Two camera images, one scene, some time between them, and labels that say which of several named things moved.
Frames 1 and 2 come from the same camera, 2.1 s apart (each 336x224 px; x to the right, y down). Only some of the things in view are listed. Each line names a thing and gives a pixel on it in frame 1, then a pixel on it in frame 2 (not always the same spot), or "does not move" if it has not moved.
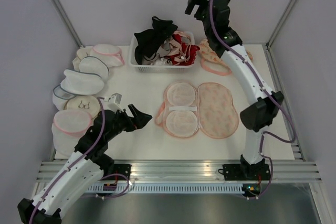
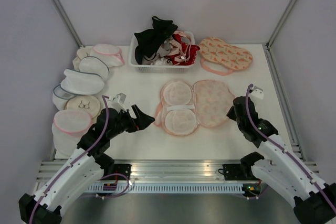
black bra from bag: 148,41 does not move
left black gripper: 139,120 does not move
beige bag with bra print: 84,102 does not move
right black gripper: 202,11 → 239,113
